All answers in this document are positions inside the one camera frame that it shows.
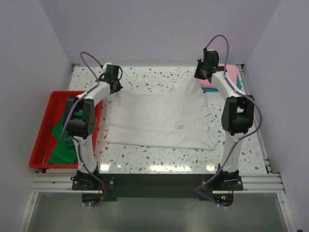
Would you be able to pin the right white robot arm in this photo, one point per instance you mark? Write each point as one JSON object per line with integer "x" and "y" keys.
{"x": 238, "y": 111}

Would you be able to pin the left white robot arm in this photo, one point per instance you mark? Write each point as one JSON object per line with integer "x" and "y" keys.
{"x": 80, "y": 116}

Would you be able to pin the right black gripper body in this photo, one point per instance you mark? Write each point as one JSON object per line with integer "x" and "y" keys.
{"x": 199, "y": 71}

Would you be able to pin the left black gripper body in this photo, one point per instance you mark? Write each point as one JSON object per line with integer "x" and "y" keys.
{"x": 117, "y": 79}

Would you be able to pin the green t shirt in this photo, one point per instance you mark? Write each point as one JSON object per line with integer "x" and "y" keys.
{"x": 64, "y": 151}

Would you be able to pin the folded teal t shirt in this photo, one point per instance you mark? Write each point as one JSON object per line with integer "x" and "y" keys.
{"x": 208, "y": 87}

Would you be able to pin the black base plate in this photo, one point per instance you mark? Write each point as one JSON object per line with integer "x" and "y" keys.
{"x": 111, "y": 187}

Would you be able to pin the folded pink t shirt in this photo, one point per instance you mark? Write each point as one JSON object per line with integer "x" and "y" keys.
{"x": 231, "y": 69}

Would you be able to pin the red plastic bin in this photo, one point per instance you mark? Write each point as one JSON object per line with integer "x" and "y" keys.
{"x": 45, "y": 141}

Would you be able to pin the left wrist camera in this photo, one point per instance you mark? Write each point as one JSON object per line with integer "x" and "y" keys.
{"x": 105, "y": 66}

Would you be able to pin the white t shirt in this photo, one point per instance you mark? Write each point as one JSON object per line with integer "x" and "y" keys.
{"x": 178, "y": 119}

